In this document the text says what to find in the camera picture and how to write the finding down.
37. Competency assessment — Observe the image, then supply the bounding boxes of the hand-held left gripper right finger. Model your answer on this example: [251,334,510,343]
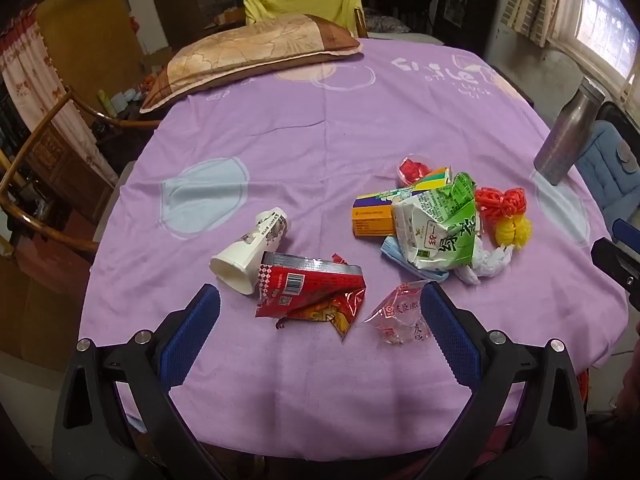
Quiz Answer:
[420,280,588,480]

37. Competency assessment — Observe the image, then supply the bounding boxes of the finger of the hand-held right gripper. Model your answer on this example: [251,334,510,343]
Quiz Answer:
[591,237,640,306]
[612,219,640,247]

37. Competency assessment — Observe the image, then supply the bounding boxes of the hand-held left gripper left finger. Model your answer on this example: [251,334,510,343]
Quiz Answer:
[52,282,223,480]

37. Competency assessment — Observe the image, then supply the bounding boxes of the clear red-print plastic wrapper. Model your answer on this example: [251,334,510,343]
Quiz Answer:
[363,280,431,346]

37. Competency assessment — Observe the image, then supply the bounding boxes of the white wrapper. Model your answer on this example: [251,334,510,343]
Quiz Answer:
[457,247,513,286]

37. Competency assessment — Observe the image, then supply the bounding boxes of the blue face mask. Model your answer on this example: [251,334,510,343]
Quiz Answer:
[381,237,449,281]

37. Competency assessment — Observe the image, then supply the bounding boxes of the white paper cup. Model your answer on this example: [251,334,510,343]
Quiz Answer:
[210,206,291,296]

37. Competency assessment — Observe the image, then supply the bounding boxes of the green white drink carton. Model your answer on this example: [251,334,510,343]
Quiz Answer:
[392,172,481,273]

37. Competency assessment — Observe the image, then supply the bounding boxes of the yellow knitted ball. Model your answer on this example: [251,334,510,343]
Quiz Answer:
[495,217,533,248]

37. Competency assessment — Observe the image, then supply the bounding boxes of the red snack bag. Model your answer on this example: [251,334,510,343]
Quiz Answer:
[255,251,367,342]

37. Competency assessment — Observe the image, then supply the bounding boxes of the orange cardboard box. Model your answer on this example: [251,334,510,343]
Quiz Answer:
[352,195,398,238]

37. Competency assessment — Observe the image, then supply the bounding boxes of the white green cardboard box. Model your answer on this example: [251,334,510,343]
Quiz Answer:
[370,166,453,201]

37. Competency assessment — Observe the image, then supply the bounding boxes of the red jelly cup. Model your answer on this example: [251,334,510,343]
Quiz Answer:
[398,156,436,186]

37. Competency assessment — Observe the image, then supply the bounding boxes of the light blue chair cushion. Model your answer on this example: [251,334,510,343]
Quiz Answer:
[575,121,640,211]

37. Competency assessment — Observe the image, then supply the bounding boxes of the metal bottle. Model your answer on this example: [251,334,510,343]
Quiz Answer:
[533,77,606,186]

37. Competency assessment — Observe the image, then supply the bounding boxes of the black office chair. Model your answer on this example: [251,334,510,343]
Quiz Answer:
[597,101,640,136]

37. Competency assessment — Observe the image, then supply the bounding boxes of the wooden armchair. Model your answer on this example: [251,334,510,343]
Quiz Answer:
[0,87,161,256]

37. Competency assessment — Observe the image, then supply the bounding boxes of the window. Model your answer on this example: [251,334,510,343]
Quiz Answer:
[550,0,640,91]

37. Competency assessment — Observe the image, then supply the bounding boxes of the purple printed tablecloth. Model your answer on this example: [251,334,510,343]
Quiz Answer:
[80,35,628,453]

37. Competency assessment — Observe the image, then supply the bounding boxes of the checked curtain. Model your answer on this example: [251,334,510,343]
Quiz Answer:
[500,0,566,48]

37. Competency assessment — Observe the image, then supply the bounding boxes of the brown floral pillow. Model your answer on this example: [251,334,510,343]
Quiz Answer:
[139,14,364,113]

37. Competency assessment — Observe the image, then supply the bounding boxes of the white red-print curtain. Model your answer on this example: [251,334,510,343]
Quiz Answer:
[0,5,118,186]

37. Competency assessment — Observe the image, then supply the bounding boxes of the yellow wooden cabinet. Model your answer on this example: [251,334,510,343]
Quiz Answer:
[37,0,146,101]

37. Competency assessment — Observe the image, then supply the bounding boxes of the yellow cloth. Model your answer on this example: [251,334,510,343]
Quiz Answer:
[243,0,362,38]

